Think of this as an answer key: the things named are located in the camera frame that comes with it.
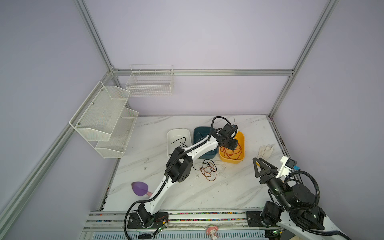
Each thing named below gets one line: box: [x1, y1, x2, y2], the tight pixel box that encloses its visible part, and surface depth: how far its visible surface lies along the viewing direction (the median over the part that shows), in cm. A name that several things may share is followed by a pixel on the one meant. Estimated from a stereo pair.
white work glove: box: [257, 144, 274, 160], surface depth 100 cm
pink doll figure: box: [206, 226, 219, 240], surface depth 70 cm
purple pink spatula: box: [131, 181, 153, 197], surface depth 86 cm
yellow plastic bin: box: [218, 131, 245, 164], surface depth 99 cm
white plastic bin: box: [167, 128, 192, 158], surface depth 106 cm
